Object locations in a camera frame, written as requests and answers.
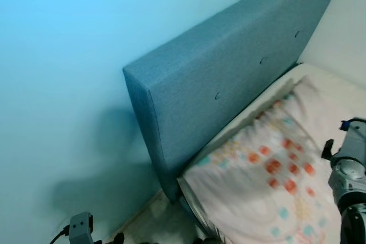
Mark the pink patterned pillow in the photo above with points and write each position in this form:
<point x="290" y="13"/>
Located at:
<point x="257" y="198"/>

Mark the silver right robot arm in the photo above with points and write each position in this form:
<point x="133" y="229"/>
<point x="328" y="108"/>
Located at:
<point x="349" y="178"/>

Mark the mattress with cream sheet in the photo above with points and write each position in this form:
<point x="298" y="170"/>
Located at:
<point x="337" y="84"/>

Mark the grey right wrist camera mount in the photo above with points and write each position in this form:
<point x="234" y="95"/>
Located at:
<point x="355" y="141"/>

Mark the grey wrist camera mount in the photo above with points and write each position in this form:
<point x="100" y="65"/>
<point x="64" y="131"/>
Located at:
<point x="355" y="141"/>
<point x="81" y="230"/>

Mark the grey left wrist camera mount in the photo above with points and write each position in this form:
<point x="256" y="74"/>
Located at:
<point x="81" y="230"/>

